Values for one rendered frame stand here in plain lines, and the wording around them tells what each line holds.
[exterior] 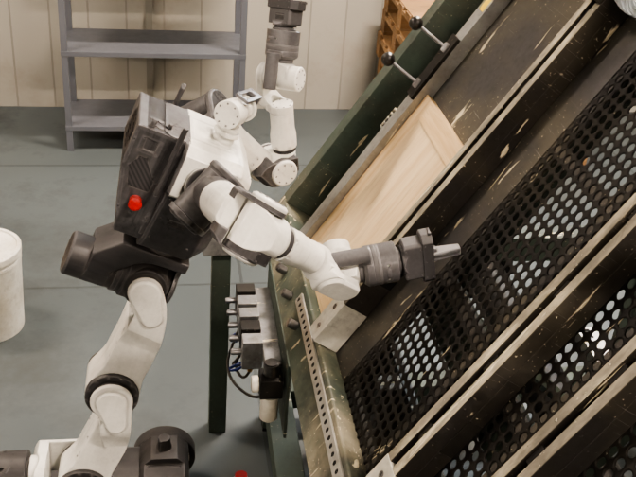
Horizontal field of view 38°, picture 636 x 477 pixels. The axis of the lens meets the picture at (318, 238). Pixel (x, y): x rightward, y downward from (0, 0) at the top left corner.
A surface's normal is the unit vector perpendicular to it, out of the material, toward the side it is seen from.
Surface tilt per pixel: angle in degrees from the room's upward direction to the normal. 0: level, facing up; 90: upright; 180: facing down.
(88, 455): 90
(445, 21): 90
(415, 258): 90
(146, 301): 90
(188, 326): 0
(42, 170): 0
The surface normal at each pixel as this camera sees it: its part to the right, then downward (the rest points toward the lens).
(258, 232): 0.04, 0.07
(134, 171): 0.14, 0.51
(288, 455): 0.07, -0.86
